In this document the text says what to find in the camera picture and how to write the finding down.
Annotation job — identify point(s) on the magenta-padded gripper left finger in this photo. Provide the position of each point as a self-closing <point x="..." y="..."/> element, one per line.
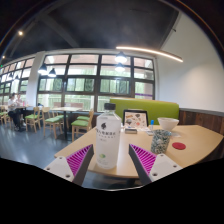
<point x="71" y="163"/>

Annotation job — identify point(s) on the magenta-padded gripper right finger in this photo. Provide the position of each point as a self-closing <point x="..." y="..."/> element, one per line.
<point x="151" y="165"/>

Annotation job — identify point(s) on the clear black-capped drink bottle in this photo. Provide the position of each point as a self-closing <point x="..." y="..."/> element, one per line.
<point x="108" y="140"/>

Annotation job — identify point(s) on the green speckled white mug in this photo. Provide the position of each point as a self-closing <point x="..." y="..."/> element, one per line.
<point x="160" y="141"/>

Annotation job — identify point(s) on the flat round red coaster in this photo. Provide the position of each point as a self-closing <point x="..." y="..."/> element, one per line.
<point x="179" y="146"/>

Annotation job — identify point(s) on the small white paper napkin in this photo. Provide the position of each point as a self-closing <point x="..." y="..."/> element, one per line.
<point x="175" y="134"/>

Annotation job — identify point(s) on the small blue-capped bottle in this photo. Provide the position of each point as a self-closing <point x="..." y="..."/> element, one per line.
<point x="151" y="125"/>

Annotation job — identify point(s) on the small dark box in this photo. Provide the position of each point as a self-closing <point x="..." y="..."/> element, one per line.
<point x="130" y="130"/>

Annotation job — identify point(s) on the wooden chairs with green seats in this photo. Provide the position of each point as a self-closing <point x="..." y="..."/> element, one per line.
<point x="80" y="123"/>

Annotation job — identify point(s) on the white ceramic bowl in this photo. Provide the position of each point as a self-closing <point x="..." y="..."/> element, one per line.
<point x="168" y="123"/>

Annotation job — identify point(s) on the black tablet with stickers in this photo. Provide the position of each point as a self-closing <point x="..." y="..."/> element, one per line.
<point x="135" y="119"/>

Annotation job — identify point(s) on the light wooden dining table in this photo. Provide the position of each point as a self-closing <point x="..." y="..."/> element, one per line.
<point x="66" y="109"/>

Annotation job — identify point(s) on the green upholstered bench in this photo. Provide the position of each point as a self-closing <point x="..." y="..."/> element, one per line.
<point x="156" y="108"/>

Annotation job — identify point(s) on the long curved linear light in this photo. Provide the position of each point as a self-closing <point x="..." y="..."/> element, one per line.
<point x="150" y="51"/>

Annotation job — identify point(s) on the black-framed window wall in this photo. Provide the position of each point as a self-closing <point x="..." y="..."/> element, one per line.
<point x="83" y="83"/>

